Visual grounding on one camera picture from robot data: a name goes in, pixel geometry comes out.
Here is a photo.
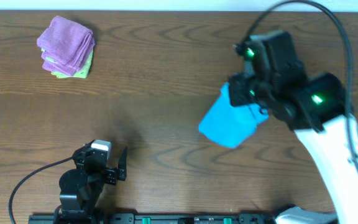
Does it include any blue cloth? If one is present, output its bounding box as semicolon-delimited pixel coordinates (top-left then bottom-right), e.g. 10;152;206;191
198;83;269;149

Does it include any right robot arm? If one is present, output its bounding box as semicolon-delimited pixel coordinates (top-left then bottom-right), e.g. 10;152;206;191
229;30;358;223

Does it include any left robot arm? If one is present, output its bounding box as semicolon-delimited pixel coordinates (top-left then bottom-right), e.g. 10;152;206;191
52;140;127;224

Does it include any folded green cloth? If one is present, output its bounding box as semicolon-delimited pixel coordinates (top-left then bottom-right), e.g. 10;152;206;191
41;49;93;78

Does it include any folded purple cloth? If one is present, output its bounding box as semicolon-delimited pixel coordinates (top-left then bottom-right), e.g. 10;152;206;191
37;16;95;77

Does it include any left black cable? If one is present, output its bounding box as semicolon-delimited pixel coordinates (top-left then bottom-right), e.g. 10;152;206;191
8;156;74;224

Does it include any black cable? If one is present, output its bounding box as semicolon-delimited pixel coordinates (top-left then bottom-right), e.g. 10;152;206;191
8;156;74;224
241;0;358;215

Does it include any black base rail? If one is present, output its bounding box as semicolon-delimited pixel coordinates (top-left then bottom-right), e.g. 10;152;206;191
28;213;276;224

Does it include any right black cable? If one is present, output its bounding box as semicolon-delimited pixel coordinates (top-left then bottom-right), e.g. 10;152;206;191
241;0;358;215

